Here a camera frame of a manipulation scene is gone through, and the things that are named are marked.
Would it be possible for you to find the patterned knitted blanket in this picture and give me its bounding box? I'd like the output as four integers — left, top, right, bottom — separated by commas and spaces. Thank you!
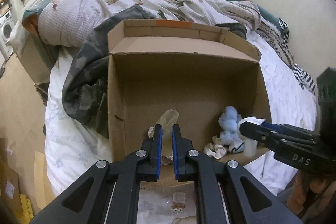
259, 18, 297, 69

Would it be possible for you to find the black white striped cloth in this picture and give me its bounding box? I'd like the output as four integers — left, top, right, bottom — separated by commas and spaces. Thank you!
277, 18, 290, 39

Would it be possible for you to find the teddy print quilt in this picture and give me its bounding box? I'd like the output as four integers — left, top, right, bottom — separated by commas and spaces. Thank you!
12, 0, 261, 56

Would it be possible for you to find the translucent silicone item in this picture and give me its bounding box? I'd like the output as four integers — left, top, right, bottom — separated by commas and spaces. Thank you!
147, 109, 181, 165

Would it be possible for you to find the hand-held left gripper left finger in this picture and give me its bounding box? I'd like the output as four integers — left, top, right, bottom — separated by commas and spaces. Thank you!
31, 124, 163, 224

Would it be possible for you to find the brown cardboard box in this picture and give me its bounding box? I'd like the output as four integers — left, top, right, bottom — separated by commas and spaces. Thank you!
106, 19, 273, 190

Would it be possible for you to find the navy white striped garment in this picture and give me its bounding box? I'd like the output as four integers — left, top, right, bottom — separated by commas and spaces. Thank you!
293, 64, 316, 95

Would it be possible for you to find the white fluffy cloth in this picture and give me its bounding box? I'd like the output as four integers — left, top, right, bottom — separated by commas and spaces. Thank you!
238, 116, 266, 157

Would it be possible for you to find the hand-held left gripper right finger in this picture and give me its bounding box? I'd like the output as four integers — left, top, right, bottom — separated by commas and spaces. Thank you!
171, 124, 303, 224

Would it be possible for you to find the white washing machine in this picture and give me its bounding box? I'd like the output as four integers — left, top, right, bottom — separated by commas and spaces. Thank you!
0, 13, 15, 59

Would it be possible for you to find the grey camouflage garment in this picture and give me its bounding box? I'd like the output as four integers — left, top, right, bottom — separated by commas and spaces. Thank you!
62, 6, 150, 139

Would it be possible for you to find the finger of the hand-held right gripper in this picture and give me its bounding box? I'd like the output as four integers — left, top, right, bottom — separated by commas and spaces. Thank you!
261, 121, 320, 138
240, 121, 316, 151

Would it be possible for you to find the white and blue sock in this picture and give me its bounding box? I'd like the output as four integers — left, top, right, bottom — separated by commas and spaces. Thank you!
228, 141, 247, 154

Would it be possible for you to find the cream scrunchie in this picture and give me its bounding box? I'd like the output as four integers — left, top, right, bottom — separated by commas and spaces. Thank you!
203, 135, 226, 159

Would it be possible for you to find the dark olive knit garment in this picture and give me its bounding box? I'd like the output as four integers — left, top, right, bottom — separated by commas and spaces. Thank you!
228, 23, 248, 39

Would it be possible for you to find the person's right hand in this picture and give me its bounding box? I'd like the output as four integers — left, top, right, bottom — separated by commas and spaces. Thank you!
286, 171, 336, 214

